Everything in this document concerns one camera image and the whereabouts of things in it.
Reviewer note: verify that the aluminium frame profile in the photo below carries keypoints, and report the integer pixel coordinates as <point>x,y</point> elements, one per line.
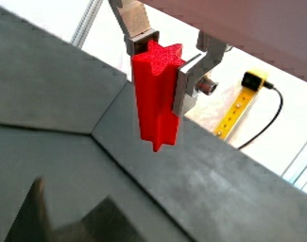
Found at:
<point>85,23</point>

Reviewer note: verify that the black camera on bracket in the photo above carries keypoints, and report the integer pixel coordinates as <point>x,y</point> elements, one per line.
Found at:
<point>253,83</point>

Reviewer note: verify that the red star-shaped peg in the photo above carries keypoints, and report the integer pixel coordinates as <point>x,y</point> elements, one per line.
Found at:
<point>153,78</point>

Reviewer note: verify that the yellow perforated bracket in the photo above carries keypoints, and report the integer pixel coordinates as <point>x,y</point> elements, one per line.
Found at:
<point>239,106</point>

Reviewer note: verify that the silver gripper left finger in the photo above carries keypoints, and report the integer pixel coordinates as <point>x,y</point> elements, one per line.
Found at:
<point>132,19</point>

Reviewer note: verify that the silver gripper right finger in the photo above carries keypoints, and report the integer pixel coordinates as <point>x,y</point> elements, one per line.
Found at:
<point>192,81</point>

